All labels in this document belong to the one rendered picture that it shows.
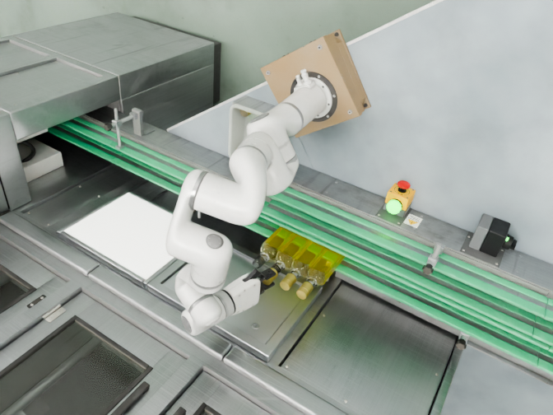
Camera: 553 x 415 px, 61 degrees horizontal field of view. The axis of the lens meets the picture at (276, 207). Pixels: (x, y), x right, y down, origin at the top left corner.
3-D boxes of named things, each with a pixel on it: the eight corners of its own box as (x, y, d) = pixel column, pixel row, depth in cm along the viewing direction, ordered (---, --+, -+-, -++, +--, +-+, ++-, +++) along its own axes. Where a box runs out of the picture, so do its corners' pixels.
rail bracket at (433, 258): (432, 246, 139) (418, 271, 130) (439, 226, 135) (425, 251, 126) (445, 252, 138) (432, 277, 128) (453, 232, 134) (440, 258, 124)
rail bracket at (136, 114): (146, 131, 198) (104, 151, 182) (143, 93, 188) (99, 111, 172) (155, 134, 196) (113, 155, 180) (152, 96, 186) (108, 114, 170)
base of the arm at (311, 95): (286, 72, 141) (258, 90, 130) (322, 62, 133) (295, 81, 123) (303, 119, 147) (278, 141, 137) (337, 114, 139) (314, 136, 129)
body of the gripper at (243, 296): (230, 324, 132) (261, 305, 139) (232, 299, 126) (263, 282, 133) (215, 308, 137) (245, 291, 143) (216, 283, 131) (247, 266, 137)
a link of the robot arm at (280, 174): (259, 138, 103) (290, 200, 108) (280, 109, 124) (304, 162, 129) (222, 154, 106) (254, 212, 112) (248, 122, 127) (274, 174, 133)
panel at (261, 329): (128, 194, 193) (58, 236, 169) (127, 188, 191) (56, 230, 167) (321, 293, 159) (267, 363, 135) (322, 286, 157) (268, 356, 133)
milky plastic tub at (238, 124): (241, 150, 179) (227, 159, 173) (243, 95, 166) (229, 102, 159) (280, 165, 172) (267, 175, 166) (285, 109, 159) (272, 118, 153)
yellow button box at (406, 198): (390, 198, 154) (382, 209, 149) (396, 179, 150) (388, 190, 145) (411, 207, 152) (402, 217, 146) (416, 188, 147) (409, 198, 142)
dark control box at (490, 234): (474, 232, 144) (467, 246, 138) (483, 212, 139) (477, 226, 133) (501, 243, 141) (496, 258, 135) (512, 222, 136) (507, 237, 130)
